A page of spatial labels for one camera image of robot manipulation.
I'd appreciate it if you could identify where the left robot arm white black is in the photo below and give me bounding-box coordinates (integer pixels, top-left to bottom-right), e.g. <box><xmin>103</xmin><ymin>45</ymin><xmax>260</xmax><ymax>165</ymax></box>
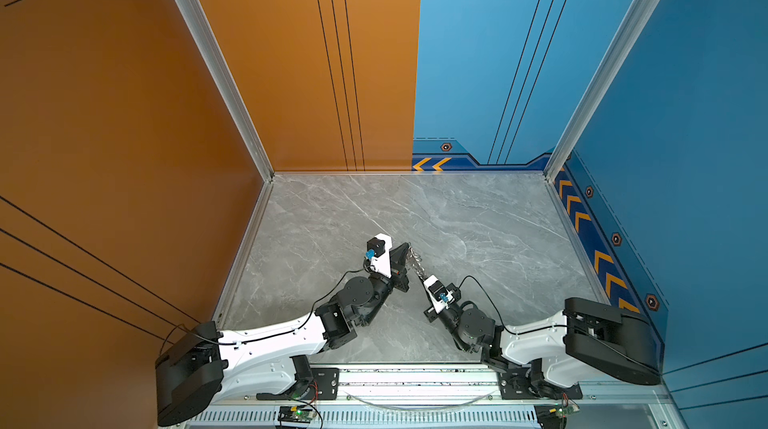
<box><xmin>155</xmin><ymin>235</ymin><xmax>411</xmax><ymax>427</ymax></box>

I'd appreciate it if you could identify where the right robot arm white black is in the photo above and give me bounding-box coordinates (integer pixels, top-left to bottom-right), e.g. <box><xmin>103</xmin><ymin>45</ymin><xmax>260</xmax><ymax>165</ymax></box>
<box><xmin>420</xmin><ymin>275</ymin><xmax>661</xmax><ymax>399</ymax></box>

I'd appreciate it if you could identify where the left green circuit board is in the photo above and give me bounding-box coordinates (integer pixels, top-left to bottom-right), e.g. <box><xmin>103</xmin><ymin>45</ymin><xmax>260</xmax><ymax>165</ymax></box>
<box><xmin>276</xmin><ymin>405</ymin><xmax>317</xmax><ymax>428</ymax></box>

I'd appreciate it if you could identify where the green circuit board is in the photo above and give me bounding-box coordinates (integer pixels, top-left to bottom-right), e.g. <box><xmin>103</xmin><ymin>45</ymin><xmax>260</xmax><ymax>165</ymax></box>
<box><xmin>276</xmin><ymin>405</ymin><xmax>317</xmax><ymax>428</ymax></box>
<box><xmin>534</xmin><ymin>402</ymin><xmax>580</xmax><ymax>429</ymax></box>

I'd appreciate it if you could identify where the right green circuit board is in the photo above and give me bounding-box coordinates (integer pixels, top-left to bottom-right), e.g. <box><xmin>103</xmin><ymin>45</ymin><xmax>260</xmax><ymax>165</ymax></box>
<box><xmin>534</xmin><ymin>402</ymin><xmax>580</xmax><ymax>429</ymax></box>

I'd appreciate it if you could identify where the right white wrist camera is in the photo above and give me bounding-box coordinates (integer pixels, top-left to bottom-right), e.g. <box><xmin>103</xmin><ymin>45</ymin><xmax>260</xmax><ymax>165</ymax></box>
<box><xmin>422</xmin><ymin>275</ymin><xmax>455</xmax><ymax>314</ymax></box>

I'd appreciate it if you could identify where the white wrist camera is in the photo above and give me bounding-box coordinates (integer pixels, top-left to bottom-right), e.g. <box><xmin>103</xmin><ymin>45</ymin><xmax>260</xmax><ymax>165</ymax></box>
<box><xmin>422</xmin><ymin>275</ymin><xmax>455</xmax><ymax>314</ymax></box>
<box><xmin>363</xmin><ymin>233</ymin><xmax>392</xmax><ymax>278</ymax></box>

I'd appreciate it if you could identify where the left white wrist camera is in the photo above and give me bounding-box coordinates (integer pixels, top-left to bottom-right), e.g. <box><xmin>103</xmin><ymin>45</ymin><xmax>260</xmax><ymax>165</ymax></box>
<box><xmin>363</xmin><ymin>233</ymin><xmax>392</xmax><ymax>278</ymax></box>

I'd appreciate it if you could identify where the aluminium front rail frame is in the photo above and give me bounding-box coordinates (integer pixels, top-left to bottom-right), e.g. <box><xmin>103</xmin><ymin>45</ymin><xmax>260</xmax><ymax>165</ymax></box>
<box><xmin>179</xmin><ymin>363</ymin><xmax>686</xmax><ymax>428</ymax></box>

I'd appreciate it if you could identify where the clear cable on rail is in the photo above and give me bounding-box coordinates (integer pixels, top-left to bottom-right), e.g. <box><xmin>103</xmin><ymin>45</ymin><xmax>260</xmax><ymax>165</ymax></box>
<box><xmin>347</xmin><ymin>392</ymin><xmax>490</xmax><ymax>412</ymax></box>

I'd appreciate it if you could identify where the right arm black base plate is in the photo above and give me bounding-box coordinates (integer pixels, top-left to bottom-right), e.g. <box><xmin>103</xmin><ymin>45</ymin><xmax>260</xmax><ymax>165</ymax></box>
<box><xmin>497</xmin><ymin>367</ymin><xmax>583</xmax><ymax>400</ymax></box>

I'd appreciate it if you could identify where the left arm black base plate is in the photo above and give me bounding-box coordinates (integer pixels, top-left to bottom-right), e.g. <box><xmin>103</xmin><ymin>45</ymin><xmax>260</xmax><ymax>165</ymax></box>
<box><xmin>256</xmin><ymin>367</ymin><xmax>340</xmax><ymax>401</ymax></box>

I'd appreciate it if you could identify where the left corner aluminium post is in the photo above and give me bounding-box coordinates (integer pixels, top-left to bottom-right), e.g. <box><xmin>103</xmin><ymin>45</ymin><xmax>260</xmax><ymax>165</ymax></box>
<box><xmin>174</xmin><ymin>0</ymin><xmax>275</xmax><ymax>183</ymax></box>

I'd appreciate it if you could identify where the corner aluminium post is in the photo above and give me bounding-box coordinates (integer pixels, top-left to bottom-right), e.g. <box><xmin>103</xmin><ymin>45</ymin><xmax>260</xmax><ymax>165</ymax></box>
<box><xmin>543</xmin><ymin>0</ymin><xmax>661</xmax><ymax>183</ymax></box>
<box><xmin>174</xmin><ymin>0</ymin><xmax>275</xmax><ymax>183</ymax></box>

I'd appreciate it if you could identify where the right corner aluminium post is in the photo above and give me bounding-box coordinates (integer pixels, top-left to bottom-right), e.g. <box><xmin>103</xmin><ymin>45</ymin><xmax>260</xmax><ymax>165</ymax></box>
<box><xmin>543</xmin><ymin>0</ymin><xmax>661</xmax><ymax>183</ymax></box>

